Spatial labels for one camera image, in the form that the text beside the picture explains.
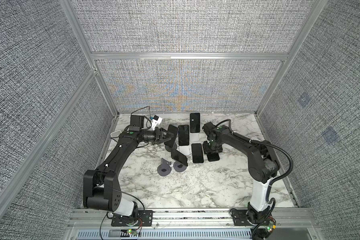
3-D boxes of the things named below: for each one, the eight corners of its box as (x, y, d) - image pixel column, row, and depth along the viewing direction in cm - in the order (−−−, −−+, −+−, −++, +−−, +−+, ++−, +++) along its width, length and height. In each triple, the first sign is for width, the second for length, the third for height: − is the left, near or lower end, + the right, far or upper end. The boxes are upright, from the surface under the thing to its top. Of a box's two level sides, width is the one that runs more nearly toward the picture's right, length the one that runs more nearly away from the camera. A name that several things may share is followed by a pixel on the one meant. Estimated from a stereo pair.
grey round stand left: (157, 174, 90) (156, 170, 86) (162, 162, 95) (161, 158, 91) (168, 178, 89) (167, 174, 85) (172, 165, 94) (172, 161, 90)
